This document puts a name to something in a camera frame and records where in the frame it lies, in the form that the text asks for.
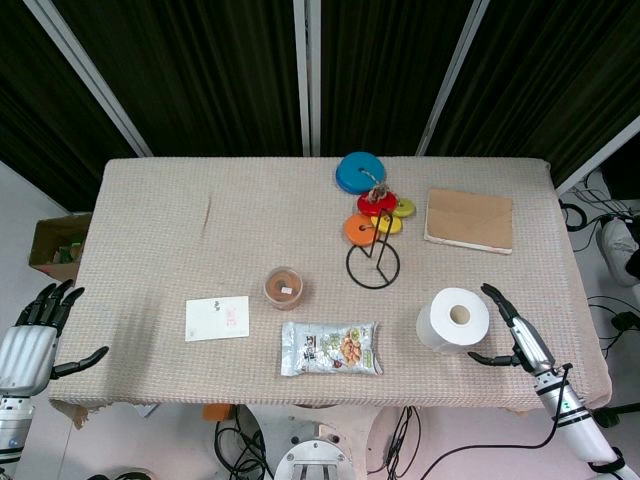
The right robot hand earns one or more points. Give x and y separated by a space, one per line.
526 336

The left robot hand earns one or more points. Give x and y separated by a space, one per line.
27 345

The white toilet paper roll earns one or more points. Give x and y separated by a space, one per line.
454 321

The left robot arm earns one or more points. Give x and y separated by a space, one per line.
12 430

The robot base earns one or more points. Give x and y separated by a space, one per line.
312 452

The cardboard box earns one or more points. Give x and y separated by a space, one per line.
57 245

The white shoe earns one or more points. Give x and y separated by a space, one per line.
617 250

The brown kraft notebook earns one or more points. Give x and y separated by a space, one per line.
470 220

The yellow disc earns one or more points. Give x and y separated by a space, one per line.
388 224

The white card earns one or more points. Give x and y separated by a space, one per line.
217 318

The silver snack bag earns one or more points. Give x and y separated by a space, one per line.
330 348

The orange disc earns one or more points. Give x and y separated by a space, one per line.
359 230

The red disc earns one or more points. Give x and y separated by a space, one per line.
376 204

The orange object under table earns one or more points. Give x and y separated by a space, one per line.
216 412

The blue disc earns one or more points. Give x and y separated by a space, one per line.
360 173

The beige checkered tablecloth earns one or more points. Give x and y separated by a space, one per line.
280 235

